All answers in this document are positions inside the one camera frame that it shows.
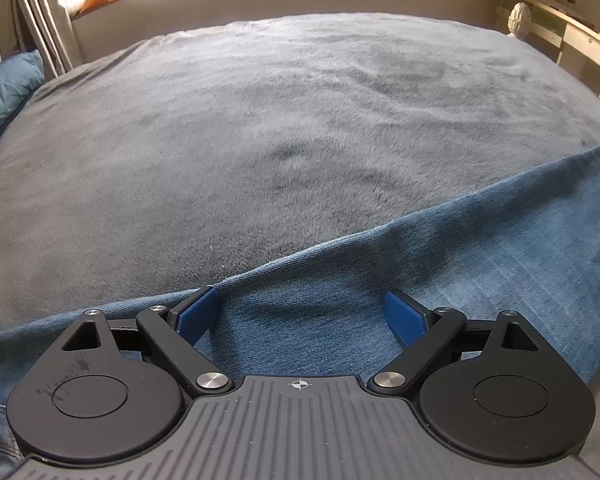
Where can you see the grey curtain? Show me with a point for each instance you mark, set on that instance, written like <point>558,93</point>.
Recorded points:
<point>40,10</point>

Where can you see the teal duvet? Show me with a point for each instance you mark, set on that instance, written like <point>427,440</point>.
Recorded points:
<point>5,90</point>

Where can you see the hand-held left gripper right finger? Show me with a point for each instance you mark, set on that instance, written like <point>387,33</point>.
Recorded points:
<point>405,317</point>

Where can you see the blue denim jeans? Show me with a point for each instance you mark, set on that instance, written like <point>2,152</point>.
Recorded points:
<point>430,270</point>

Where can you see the white bedpost finial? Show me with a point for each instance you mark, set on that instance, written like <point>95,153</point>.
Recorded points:
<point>520,20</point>

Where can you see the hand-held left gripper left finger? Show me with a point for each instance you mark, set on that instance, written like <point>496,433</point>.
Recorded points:
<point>200,312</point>

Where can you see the cream wooden desk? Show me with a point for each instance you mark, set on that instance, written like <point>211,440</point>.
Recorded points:
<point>585,42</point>

